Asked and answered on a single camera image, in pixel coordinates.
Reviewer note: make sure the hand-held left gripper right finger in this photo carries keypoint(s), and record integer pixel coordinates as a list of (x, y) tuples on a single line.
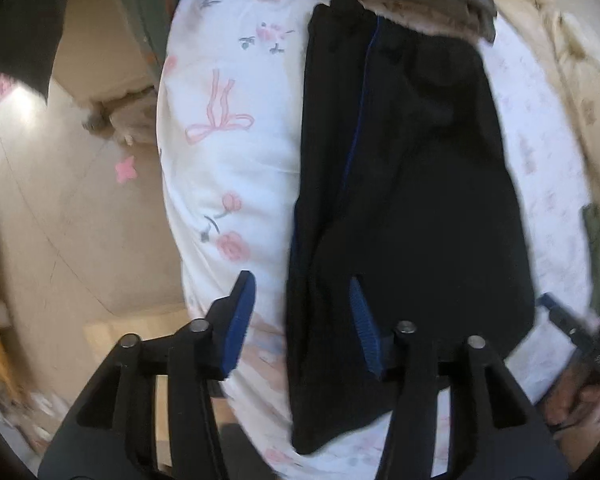
[(365, 325)]

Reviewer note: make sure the white floral bedsheet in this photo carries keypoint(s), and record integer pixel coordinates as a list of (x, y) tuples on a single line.
[(230, 85)]

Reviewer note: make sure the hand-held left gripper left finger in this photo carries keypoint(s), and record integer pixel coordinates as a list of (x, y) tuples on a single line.
[(240, 321)]

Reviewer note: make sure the person's right hand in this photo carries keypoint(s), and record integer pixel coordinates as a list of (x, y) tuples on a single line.
[(577, 397)]

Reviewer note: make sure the cream fluffy blanket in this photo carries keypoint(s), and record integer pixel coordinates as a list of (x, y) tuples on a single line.
[(575, 60)]

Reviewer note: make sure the pink flower sticker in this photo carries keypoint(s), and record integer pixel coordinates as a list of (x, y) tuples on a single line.
[(125, 169)]

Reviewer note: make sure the beige fluffy cloth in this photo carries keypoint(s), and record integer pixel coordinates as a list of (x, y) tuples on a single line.
[(125, 115)]

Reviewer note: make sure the dark panel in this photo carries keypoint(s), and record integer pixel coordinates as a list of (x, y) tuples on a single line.
[(20, 20)]

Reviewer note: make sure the olive green cloth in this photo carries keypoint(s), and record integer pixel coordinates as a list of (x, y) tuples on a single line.
[(597, 250)]

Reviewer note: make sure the black pants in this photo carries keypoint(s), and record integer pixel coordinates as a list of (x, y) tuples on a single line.
[(420, 185)]

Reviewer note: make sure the green door frame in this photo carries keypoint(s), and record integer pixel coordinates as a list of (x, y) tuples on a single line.
[(145, 10)]

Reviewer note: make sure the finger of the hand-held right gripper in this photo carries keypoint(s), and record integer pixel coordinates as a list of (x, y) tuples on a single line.
[(575, 330)]

